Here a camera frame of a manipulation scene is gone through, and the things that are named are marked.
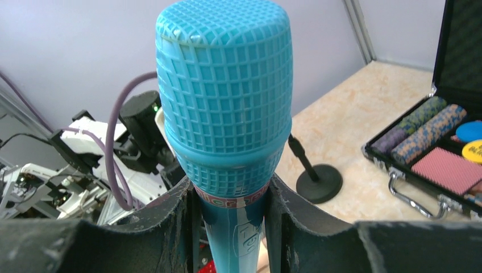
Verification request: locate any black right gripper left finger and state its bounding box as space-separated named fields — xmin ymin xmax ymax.
xmin=1 ymin=179 xmax=193 ymax=272

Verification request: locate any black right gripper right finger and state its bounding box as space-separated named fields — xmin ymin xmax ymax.
xmin=265 ymin=175 xmax=481 ymax=272

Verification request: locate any blue toy microphone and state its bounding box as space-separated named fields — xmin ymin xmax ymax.
xmin=155 ymin=1 xmax=293 ymax=272

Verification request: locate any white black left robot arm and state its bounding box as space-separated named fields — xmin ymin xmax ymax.
xmin=1 ymin=90 xmax=185 ymax=225

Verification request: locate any black round-base mic stand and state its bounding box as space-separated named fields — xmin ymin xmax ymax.
xmin=288 ymin=134 xmax=343 ymax=204

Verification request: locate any red glitter microphone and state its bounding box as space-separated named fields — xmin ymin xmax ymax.
xmin=197 ymin=260 xmax=217 ymax=273

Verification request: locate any green poker chip stack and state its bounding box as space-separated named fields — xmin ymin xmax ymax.
xmin=371 ymin=96 xmax=447 ymax=155

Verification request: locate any purple blue chip stack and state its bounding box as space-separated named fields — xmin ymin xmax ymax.
xmin=390 ymin=104 xmax=467 ymax=164

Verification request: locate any pink card deck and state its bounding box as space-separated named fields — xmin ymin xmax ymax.
xmin=411 ymin=147 xmax=481 ymax=196

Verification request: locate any black poker chip case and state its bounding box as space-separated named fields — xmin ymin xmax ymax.
xmin=361 ymin=1 xmax=481 ymax=221

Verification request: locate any yellow big blind button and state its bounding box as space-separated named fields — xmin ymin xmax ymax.
xmin=462 ymin=139 xmax=482 ymax=164

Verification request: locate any blue dealer button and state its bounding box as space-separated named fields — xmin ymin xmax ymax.
xmin=455 ymin=121 xmax=481 ymax=143

